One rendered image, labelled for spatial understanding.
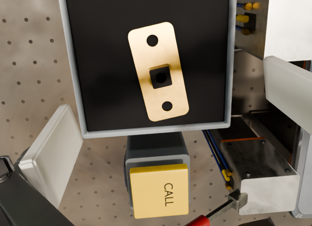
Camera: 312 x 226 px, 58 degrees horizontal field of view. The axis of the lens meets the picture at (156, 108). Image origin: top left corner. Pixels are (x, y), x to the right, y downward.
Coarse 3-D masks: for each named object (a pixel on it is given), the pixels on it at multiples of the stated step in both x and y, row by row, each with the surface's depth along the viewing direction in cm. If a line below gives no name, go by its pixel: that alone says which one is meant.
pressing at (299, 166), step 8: (296, 128) 47; (296, 136) 47; (304, 136) 46; (296, 144) 48; (304, 144) 47; (296, 152) 48; (304, 152) 47; (296, 160) 48; (304, 160) 48; (296, 168) 49; (304, 168) 49; (304, 176) 50; (304, 184) 50; (304, 192) 51; (296, 200) 51; (304, 200) 52; (296, 208) 52; (304, 208) 53; (296, 216) 53; (304, 216) 54
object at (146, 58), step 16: (144, 32) 23; (160, 32) 23; (144, 48) 23; (160, 48) 24; (176, 48) 24; (144, 64) 24; (160, 64) 24; (176, 64) 24; (144, 80) 24; (160, 80) 24; (176, 80) 25; (144, 96) 25; (160, 96) 25; (176, 96) 25; (160, 112) 26; (176, 112) 26
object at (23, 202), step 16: (0, 160) 12; (0, 176) 12; (16, 176) 12; (0, 192) 11; (16, 192) 11; (32, 192) 10; (16, 208) 10; (32, 208) 9; (48, 208) 9; (16, 224) 9; (32, 224) 9; (48, 224) 9; (64, 224) 8
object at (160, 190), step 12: (132, 168) 29; (144, 168) 29; (156, 168) 29; (168, 168) 29; (180, 168) 29; (132, 180) 29; (144, 180) 29; (156, 180) 29; (168, 180) 29; (180, 180) 29; (132, 192) 29; (144, 192) 29; (156, 192) 29; (168, 192) 29; (180, 192) 30; (144, 204) 30; (156, 204) 30; (168, 204) 30; (180, 204) 30; (144, 216) 31; (156, 216) 31
